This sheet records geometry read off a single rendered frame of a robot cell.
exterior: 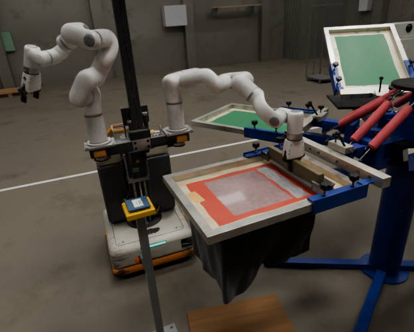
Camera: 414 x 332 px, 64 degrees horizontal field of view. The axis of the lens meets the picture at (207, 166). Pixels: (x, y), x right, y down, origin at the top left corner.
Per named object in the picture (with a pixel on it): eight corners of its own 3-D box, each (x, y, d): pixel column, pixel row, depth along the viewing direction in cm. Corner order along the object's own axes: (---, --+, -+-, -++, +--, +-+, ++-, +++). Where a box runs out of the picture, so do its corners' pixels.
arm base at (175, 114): (162, 126, 198) (159, 101, 192) (182, 122, 202) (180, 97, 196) (169, 134, 185) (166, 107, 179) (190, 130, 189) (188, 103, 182)
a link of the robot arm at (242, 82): (204, 87, 167) (218, 82, 179) (236, 114, 165) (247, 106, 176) (220, 60, 157) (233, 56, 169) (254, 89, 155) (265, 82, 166)
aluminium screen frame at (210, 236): (207, 246, 123) (207, 237, 122) (163, 182, 172) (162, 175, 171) (366, 193, 150) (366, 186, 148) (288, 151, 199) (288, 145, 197)
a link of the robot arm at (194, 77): (215, 64, 157) (232, 59, 171) (155, 78, 177) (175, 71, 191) (221, 94, 161) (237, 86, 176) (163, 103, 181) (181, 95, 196)
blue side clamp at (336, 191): (313, 215, 139) (314, 200, 136) (306, 209, 143) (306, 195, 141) (366, 197, 149) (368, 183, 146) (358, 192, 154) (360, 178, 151)
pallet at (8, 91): (37, 88, 975) (35, 84, 970) (34, 93, 903) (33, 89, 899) (-9, 94, 939) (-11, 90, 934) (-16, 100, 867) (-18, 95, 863)
